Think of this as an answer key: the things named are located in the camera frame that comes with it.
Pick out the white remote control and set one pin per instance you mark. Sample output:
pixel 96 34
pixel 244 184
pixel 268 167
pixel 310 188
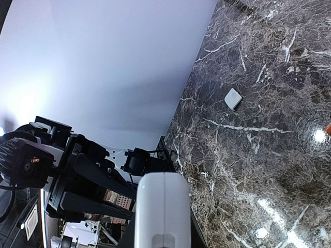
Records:
pixel 162 216

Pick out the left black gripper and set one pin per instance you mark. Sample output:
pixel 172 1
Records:
pixel 76 189

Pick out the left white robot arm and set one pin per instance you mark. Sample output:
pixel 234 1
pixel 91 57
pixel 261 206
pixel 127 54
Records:
pixel 123 165

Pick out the white battery cover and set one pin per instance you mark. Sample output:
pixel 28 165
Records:
pixel 232 99

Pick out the black front rail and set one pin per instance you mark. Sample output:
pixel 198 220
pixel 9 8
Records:
pixel 180 225

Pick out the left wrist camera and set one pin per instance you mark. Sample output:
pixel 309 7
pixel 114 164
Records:
pixel 24 163

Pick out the orange battery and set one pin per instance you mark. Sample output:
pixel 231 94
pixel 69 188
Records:
pixel 328 129

